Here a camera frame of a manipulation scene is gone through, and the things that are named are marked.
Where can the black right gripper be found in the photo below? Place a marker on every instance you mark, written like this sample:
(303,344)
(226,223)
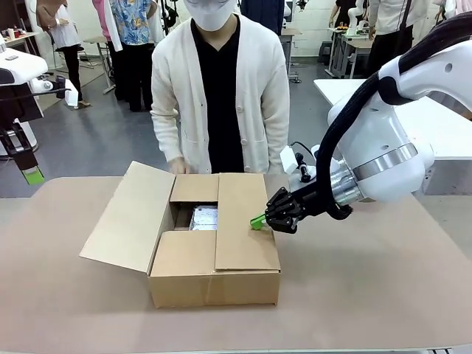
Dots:
(309,204)

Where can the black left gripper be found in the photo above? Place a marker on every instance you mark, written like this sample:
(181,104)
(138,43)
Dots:
(18,103)

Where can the bubble-wrapped clock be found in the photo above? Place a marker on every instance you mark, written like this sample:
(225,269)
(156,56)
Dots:
(203,219)

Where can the brown cardboard box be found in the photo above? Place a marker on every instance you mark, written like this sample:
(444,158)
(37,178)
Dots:
(214,287)

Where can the person's right forearm white sleeve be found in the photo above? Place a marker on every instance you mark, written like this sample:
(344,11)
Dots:
(167,140)

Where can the person's left forearm white sleeve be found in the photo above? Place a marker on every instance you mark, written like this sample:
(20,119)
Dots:
(274,140)

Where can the person's right hand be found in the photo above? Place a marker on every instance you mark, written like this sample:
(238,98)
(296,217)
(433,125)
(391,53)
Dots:
(180,166)

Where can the woman in black trousers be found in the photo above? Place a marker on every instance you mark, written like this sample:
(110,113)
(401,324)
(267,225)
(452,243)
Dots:
(62,33)

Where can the person in white cardigan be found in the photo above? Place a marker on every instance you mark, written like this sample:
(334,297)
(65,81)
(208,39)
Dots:
(221,92)

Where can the person in pink top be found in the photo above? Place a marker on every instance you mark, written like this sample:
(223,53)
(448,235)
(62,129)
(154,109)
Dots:
(101,22)

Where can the person in floral shirt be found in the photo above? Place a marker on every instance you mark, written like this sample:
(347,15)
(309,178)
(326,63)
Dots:
(132,22)

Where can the grey background desk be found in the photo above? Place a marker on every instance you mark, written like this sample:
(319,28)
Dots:
(291,32)

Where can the background work desk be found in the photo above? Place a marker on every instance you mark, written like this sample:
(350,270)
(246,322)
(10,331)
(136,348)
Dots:
(354,40)

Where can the person in navy top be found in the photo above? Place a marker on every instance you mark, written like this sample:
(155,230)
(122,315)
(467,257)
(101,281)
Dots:
(265,14)

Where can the white face mask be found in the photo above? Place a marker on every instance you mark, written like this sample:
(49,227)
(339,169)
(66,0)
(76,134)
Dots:
(208,16)

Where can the small white background robot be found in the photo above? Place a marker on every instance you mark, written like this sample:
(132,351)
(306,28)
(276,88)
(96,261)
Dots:
(355,14)

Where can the person in white shirt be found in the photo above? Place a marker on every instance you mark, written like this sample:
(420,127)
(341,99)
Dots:
(391,14)

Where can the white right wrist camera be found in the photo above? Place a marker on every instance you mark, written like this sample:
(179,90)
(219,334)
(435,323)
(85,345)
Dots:
(289,160)

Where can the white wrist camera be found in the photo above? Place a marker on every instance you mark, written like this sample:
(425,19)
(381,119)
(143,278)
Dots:
(289,160)
(73,97)

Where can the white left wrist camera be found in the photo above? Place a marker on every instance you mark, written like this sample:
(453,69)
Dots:
(73,97)

